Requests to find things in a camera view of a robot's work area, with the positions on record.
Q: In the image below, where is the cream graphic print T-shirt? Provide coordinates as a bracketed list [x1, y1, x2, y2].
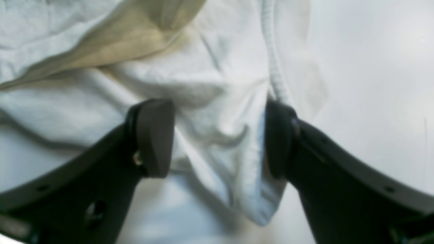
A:
[1, 0, 328, 226]

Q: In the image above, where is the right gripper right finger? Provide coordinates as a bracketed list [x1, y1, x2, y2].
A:
[265, 101, 434, 244]

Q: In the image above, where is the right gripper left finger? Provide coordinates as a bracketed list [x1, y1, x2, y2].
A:
[1, 99, 175, 244]

